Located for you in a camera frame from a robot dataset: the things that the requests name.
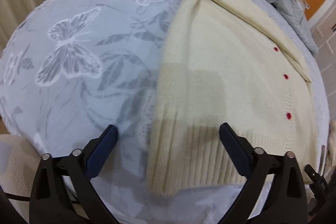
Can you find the cream knit cardigan red buttons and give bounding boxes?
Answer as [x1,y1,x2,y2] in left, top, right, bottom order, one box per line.
[146,0,318,196]

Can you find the beige garment on bed edge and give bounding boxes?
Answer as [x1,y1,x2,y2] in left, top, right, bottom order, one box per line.
[324,120,336,178]

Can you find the bed with butterfly sheet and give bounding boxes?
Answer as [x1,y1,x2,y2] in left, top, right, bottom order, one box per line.
[1,0,329,223]

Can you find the white built-in wardrobe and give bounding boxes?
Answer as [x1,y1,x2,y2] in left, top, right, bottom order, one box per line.
[308,0,336,98]

